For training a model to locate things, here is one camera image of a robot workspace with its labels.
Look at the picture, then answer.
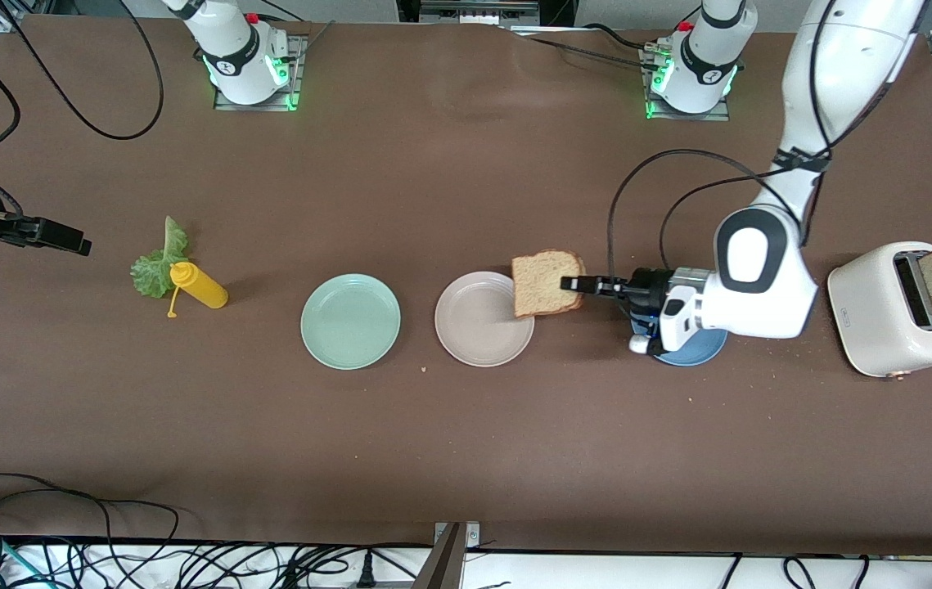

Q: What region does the green lettuce leaf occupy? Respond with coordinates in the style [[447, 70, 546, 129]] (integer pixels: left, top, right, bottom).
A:
[[130, 215, 190, 299]]

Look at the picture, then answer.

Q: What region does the yellow mustard squeeze bottle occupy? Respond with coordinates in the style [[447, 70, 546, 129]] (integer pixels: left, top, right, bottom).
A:
[[167, 261, 230, 319]]

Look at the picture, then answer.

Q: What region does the blue plate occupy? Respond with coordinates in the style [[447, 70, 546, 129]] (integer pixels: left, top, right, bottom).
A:
[[631, 315, 730, 367]]

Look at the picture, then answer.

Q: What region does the beige plate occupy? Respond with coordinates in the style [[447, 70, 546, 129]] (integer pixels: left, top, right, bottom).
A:
[[434, 271, 535, 368]]

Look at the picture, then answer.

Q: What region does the green plate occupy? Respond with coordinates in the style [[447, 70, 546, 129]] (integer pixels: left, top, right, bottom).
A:
[[300, 273, 402, 371]]

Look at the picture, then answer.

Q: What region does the cream white toaster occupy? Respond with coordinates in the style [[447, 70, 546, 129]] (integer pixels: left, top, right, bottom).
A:
[[827, 241, 932, 380]]

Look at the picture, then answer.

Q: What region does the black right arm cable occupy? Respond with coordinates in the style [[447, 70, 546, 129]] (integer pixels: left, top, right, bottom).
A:
[[0, 0, 164, 218]]

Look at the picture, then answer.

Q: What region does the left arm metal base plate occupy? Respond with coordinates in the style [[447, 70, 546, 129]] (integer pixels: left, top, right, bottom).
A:
[[644, 45, 732, 122]]

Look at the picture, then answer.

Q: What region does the black base cable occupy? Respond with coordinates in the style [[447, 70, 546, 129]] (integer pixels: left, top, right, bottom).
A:
[[511, 33, 663, 74], [580, 23, 656, 52]]

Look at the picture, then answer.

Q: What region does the black metal machine frame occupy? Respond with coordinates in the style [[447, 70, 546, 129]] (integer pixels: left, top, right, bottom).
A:
[[398, 0, 577, 25]]

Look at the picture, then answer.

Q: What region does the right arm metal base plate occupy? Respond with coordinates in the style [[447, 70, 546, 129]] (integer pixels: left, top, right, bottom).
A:
[[212, 33, 304, 113]]

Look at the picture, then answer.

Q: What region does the grey metal table bracket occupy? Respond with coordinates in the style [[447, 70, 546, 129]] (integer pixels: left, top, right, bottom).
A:
[[412, 521, 483, 589]]

